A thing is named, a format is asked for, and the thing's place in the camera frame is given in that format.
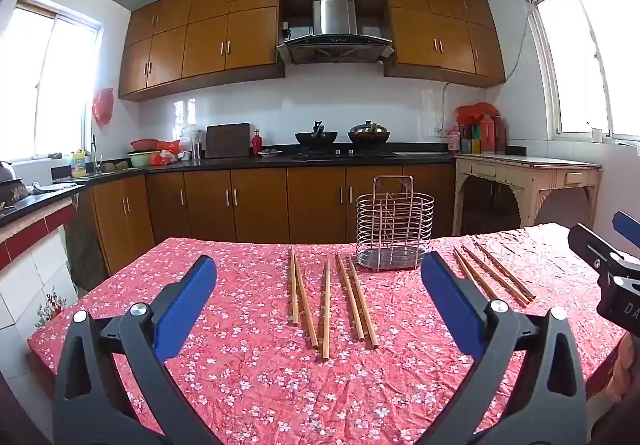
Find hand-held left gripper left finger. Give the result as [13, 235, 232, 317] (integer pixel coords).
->
[51, 255, 236, 445]

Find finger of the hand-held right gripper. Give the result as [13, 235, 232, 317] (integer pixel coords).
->
[614, 211, 640, 240]
[568, 224, 640, 276]

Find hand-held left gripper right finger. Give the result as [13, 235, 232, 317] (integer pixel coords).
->
[410, 252, 588, 445]

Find wire utensil holder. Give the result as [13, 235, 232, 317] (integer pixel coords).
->
[356, 176, 435, 272]

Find red floral tablecloth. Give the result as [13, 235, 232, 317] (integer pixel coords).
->
[27, 222, 631, 445]

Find cream wooden side table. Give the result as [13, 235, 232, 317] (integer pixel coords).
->
[452, 154, 602, 237]

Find brown base cabinets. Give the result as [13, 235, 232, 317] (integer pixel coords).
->
[90, 164, 457, 276]

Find dark red bottle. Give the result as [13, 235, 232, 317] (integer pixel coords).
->
[492, 115, 507, 154]

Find orange red bottle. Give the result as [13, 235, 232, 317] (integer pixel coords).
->
[480, 114, 496, 154]

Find green basin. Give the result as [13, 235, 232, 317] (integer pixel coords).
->
[127, 151, 163, 168]

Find black kitchen countertop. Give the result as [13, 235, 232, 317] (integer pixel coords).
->
[0, 151, 457, 226]

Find dark cutting board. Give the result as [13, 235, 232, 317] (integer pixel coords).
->
[205, 123, 251, 159]

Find large red plastic bag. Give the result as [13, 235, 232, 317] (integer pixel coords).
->
[455, 102, 501, 126]

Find gas stove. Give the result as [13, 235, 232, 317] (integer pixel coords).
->
[291, 150, 398, 160]

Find lidded black wok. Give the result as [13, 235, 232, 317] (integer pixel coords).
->
[347, 121, 391, 146]

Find dark patterned pot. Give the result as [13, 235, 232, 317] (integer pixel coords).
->
[0, 177, 28, 208]

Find hanging red plastic bag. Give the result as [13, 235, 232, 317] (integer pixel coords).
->
[92, 87, 115, 126]

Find sliding window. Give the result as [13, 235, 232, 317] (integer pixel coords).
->
[0, 0, 105, 163]

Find steel range hood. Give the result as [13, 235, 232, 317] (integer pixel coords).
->
[276, 0, 394, 64]

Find white wall cable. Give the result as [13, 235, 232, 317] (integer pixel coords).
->
[502, 17, 531, 86]

